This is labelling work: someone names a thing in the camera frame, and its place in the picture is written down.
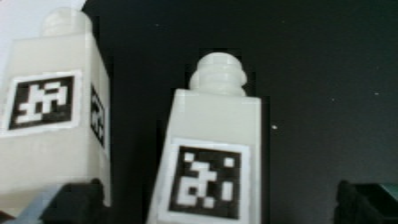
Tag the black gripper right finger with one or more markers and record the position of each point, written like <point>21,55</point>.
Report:
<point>366,203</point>

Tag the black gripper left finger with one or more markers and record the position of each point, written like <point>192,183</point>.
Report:
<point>68,205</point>

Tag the white table leg with tag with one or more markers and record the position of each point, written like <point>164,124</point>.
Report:
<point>208,181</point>

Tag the white square tabletop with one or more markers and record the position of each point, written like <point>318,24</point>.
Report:
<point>21,16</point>

